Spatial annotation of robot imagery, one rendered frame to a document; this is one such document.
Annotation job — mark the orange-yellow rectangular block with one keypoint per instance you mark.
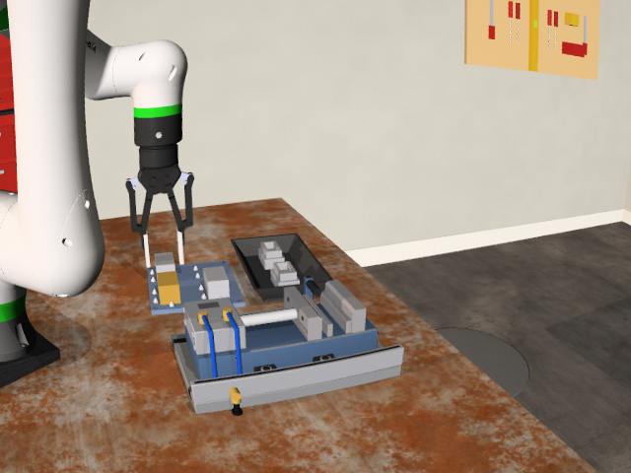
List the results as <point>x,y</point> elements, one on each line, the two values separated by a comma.
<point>168,287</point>

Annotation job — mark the grey metal bar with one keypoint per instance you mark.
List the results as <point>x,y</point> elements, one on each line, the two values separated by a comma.
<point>336,312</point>

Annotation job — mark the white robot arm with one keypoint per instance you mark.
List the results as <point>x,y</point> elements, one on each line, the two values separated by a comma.
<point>51,239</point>

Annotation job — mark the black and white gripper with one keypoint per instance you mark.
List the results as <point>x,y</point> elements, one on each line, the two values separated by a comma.
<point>159,172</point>

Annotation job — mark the grey flat bar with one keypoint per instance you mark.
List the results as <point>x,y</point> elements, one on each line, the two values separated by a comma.
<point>327,326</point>

